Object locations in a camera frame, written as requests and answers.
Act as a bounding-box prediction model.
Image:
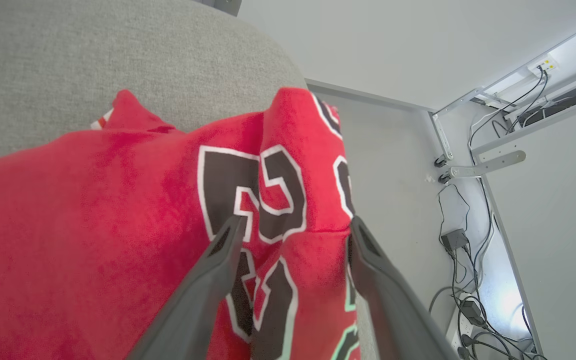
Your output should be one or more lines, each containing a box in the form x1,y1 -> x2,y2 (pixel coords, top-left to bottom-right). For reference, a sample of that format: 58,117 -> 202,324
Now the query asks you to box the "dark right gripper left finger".
127,215 -> 247,360

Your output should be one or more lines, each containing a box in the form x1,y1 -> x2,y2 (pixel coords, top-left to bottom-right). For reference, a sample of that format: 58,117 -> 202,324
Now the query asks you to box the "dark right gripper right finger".
348,216 -> 461,360

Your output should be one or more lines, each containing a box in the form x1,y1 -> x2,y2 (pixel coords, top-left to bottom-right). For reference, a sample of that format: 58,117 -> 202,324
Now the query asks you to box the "red and white basketball jersey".
0,86 -> 364,360

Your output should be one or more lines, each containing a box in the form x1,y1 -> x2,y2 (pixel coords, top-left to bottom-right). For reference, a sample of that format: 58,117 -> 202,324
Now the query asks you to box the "white power strip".
445,300 -> 475,360

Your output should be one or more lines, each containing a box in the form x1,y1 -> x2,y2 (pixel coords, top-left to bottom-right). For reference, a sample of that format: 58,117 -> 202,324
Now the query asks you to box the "black power adapter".
459,298 -> 488,327
440,229 -> 470,253

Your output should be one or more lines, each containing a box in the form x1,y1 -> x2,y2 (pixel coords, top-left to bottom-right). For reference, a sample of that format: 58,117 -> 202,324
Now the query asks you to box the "grey skirting board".
305,78 -> 436,114

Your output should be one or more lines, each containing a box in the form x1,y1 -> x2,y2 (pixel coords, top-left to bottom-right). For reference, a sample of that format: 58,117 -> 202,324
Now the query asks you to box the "grey fabric sofa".
0,0 -> 380,360

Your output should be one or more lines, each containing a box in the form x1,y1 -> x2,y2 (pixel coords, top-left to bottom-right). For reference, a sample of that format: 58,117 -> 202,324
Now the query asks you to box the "grey metal bracket plate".
449,150 -> 527,180

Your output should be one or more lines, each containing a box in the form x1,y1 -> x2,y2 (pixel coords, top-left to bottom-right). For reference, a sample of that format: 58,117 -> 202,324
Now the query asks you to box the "black socket cable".
468,67 -> 550,148

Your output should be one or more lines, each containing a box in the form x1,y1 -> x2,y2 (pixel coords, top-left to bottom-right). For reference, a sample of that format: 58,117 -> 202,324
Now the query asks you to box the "white wall socket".
527,53 -> 560,77

